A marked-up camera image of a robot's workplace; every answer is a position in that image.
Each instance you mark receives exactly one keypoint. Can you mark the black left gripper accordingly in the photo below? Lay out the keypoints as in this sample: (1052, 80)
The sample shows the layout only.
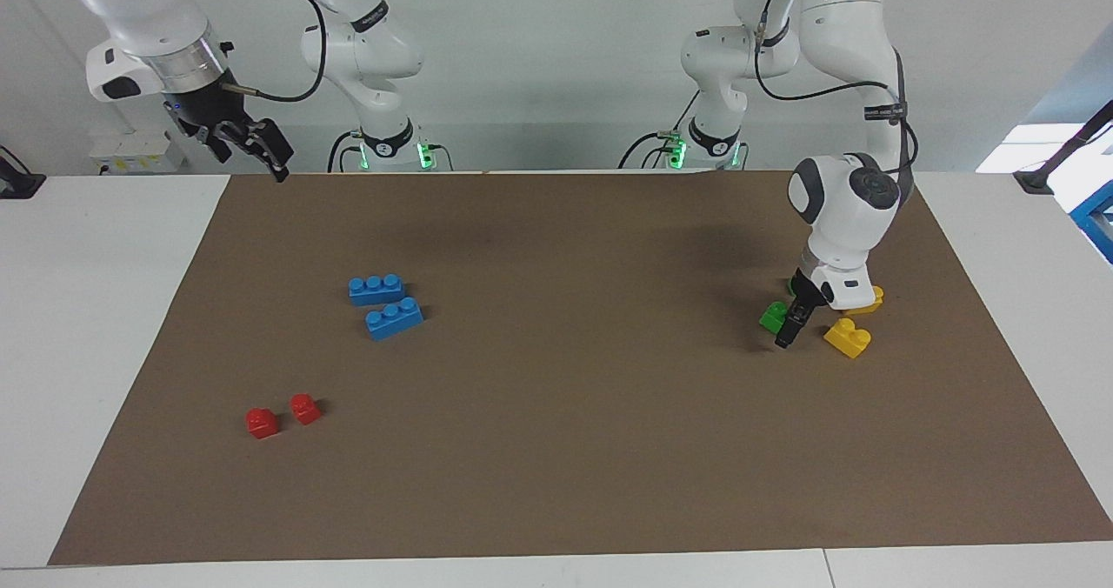
(810, 292)

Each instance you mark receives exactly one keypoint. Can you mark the blue three-stud toy brick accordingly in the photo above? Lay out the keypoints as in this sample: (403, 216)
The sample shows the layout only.
(394, 318)
(376, 290)

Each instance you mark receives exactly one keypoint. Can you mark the black table clamp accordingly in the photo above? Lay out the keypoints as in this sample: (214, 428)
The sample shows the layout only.
(19, 183)

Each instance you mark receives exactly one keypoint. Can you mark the black angled stand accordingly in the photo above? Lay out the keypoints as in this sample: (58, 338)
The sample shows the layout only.
(1056, 157)

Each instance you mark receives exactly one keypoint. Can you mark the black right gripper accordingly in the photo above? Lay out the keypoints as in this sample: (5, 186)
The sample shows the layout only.
(209, 105)

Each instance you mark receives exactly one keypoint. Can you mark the bright white panel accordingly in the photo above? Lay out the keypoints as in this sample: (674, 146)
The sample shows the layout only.
(1022, 149)

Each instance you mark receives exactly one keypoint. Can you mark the red one-stud toy brick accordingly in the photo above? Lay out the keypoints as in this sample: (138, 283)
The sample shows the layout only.
(262, 423)
(305, 409)

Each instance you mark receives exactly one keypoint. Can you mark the yellow two-stud toy brick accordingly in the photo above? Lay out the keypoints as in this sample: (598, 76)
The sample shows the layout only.
(848, 337)
(878, 297)

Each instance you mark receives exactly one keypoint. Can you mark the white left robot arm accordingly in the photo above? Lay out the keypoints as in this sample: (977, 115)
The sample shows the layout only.
(848, 205)

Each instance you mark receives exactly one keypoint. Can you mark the blue frame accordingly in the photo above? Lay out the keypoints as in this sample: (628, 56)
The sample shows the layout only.
(1097, 218)

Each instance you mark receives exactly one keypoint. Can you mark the white wall socket box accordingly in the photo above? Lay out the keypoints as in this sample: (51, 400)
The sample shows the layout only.
(135, 153)

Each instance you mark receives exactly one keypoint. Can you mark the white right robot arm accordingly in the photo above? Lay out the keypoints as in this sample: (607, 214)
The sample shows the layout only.
(365, 49)

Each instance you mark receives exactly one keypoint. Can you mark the brown table mat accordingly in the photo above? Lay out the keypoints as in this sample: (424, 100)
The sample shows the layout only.
(556, 449)

